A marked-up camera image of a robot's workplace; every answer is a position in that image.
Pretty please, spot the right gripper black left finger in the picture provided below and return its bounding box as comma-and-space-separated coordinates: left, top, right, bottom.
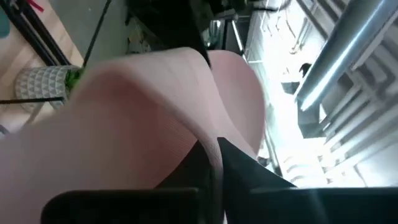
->
40, 141, 211, 224

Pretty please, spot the wooden shelf black metal frame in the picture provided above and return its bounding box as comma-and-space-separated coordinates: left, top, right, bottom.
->
0, 0, 113, 105

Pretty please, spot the pink rubber slide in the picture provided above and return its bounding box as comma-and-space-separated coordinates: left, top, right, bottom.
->
0, 46, 267, 224

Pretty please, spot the red tape strip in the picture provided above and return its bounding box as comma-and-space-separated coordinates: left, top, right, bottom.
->
26, 0, 45, 13

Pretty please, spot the black left table frame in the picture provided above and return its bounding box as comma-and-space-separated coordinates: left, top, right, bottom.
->
6, 0, 72, 67

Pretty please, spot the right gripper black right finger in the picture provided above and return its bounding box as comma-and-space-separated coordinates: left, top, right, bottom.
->
216, 136, 398, 224

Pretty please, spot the green rubber slide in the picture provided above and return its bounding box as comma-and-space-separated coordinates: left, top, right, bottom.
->
0, 6, 11, 39

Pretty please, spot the green succulent in patterned pot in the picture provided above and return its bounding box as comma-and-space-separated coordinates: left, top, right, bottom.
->
14, 64, 84, 113

